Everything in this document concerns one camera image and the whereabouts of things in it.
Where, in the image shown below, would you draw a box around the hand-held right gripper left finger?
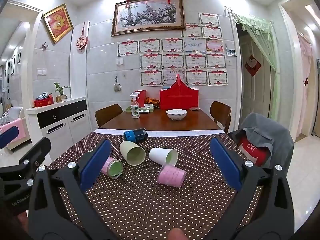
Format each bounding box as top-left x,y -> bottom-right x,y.
28,139 -> 118,240

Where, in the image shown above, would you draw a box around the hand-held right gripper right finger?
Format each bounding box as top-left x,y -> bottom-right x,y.
209,136 -> 294,240

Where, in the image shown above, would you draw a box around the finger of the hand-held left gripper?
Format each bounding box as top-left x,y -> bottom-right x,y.
0,126 -> 20,149
0,137 -> 52,188

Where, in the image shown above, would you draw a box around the pink cup green inside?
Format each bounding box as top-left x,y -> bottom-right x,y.
100,156 -> 124,180

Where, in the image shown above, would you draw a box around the light green cup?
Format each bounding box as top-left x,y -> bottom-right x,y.
119,140 -> 146,166

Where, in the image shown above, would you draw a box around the dark blue cup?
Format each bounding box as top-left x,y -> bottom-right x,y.
123,128 -> 148,143

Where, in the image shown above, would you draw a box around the clear pink cup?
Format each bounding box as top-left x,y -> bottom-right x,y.
157,163 -> 187,188

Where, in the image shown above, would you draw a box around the white cup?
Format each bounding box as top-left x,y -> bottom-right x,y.
149,147 -> 179,167

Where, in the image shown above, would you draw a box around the person's right hand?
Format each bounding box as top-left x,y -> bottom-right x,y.
169,228 -> 186,240

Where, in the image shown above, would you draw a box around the pink blanket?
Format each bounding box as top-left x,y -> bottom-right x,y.
0,118 -> 26,141

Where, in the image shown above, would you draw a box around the light sofa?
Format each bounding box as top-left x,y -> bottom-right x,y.
0,106 -> 32,151

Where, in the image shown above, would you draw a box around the red printed bag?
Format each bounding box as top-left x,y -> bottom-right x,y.
237,135 -> 272,167

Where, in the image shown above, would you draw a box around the white sideboard cabinet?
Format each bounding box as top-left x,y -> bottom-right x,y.
26,97 -> 88,161

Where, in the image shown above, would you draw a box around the red tissue box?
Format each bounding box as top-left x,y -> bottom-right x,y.
33,97 -> 54,108

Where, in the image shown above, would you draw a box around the wooden chair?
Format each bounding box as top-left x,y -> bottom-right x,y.
209,101 -> 232,134
95,104 -> 124,128

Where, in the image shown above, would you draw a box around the black white patterned pouch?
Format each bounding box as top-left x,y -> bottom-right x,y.
36,91 -> 52,101

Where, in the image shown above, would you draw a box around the grey jacket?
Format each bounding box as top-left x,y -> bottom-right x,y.
228,113 -> 295,179

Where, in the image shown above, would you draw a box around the white table runner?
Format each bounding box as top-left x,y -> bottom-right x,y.
92,128 -> 226,138

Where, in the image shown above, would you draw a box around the small potted plant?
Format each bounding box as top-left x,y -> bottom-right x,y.
54,82 -> 71,103

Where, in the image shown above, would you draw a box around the clear spray bottle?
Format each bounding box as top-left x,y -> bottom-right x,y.
130,92 -> 141,119

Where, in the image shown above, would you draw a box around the brown polka-dot tablecloth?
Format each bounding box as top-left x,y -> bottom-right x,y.
46,130 -> 266,240

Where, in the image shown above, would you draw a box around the white bowl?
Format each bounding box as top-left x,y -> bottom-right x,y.
166,109 -> 188,121

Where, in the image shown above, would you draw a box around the wooden dining table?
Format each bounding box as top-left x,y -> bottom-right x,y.
99,108 -> 226,132

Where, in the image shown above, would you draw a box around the red carton box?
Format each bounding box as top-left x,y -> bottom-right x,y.
136,90 -> 147,108

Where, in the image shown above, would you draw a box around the red basket bag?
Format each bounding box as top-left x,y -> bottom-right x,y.
159,74 -> 199,110

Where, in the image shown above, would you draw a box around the orange snack packets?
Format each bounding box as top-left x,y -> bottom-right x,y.
145,97 -> 161,108

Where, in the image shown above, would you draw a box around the red diamond door decoration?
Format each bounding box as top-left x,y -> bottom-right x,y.
244,54 -> 262,77

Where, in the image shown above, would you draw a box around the pink curtain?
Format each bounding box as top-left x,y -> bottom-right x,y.
297,33 -> 313,136

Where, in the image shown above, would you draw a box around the green door curtain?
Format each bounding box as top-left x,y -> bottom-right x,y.
232,12 -> 280,121

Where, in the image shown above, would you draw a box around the pink round hanging fan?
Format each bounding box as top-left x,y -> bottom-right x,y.
76,21 -> 88,51

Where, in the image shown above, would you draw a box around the gold framed red picture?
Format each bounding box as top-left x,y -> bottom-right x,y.
42,3 -> 74,44

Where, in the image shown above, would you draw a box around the framed plum blossom painting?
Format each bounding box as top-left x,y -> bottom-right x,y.
111,0 -> 186,37

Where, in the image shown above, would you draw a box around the group of wall certificates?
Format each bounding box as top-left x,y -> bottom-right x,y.
117,12 -> 229,87

